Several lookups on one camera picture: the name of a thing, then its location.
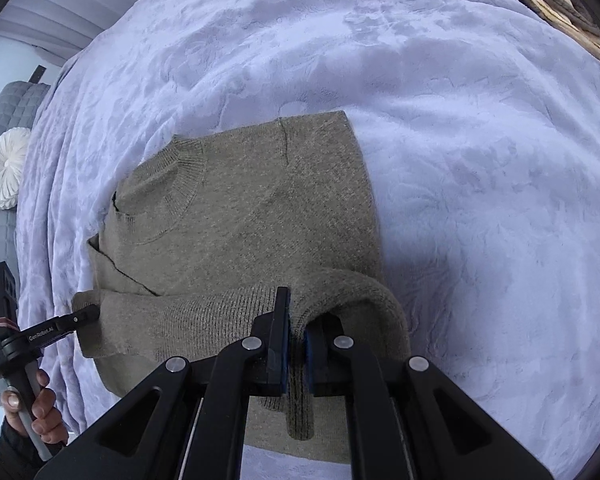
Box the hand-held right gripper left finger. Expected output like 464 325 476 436
37 286 293 480

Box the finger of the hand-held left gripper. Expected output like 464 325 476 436
72 306 101 326

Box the white round pleated pillow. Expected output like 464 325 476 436
0 127 32 210

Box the grey pleated curtain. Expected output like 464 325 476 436
0 0 181 63

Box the striped brown-lined fleece garment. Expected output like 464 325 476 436
425 0 600 69

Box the person's left forearm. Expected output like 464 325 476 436
0 410 48 480

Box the olive brown knit sweater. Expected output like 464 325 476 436
71 110 413 465

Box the grey quilted headboard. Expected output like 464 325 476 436
0 80 51 406

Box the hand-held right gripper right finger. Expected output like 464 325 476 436
302 312 556 480

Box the lavender fleece blanket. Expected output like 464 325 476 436
15 0 600 480

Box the person's left hand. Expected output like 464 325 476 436
0 369 70 447

